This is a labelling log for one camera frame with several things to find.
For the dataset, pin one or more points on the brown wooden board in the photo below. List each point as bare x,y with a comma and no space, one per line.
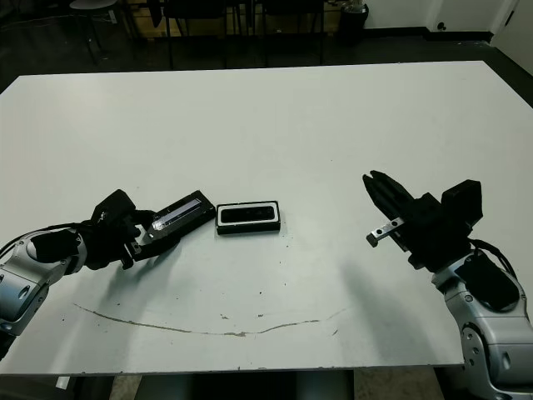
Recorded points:
143,25

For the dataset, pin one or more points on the white power strip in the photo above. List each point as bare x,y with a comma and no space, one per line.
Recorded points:
112,16

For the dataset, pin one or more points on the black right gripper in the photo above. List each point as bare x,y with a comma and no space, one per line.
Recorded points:
433,237

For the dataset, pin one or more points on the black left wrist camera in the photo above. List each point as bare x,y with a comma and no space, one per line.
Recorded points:
114,204

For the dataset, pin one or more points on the black metal chair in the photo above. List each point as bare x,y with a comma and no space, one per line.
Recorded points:
170,46
322,46

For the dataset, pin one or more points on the black box lid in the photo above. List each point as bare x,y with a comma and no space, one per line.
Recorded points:
187,212

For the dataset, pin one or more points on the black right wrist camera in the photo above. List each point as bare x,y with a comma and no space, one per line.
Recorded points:
464,204

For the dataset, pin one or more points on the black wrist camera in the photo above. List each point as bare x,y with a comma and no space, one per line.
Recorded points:
114,204
464,204

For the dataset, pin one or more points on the black slim camera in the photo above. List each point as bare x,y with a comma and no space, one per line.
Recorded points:
245,214

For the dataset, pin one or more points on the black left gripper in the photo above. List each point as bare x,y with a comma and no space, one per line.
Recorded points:
108,243

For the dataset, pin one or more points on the white cabinet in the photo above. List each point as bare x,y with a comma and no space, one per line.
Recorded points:
516,21

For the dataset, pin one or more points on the black box with white lining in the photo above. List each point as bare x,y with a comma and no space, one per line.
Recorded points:
250,230

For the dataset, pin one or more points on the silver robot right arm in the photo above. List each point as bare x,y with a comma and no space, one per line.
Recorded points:
491,333

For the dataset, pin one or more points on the black trash bin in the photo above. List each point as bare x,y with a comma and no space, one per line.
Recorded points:
354,21

